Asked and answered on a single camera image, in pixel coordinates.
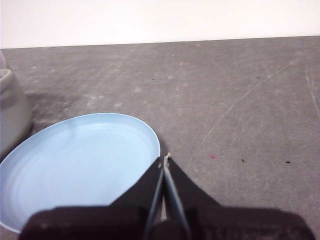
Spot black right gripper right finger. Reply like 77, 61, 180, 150
164, 157, 316, 240

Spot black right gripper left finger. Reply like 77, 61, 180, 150
19, 156, 165, 240

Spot blue round plate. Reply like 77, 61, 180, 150
0, 112, 161, 235

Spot pale green electric steamer pot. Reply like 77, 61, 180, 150
0, 67, 33, 158

